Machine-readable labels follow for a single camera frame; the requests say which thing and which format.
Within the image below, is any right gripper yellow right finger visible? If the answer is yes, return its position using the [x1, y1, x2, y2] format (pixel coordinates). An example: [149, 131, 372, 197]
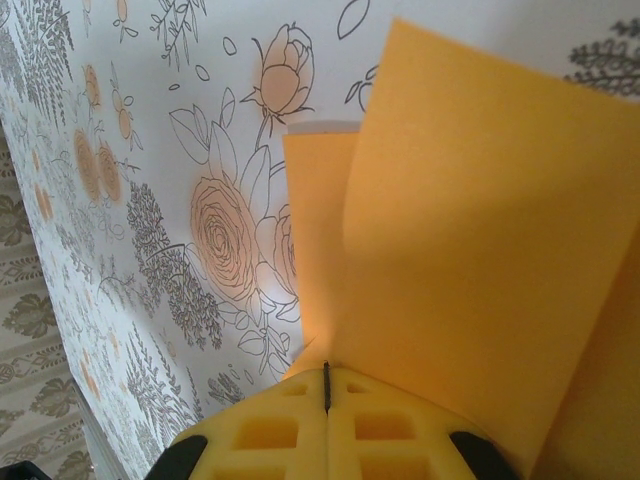
[326, 365, 519, 480]

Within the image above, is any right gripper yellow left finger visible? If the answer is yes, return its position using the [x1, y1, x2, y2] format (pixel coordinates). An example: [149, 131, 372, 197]
[149, 367, 329, 480]

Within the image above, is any floral patterned table cover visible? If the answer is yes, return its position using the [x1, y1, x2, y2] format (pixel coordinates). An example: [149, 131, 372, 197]
[0, 0, 640, 480]

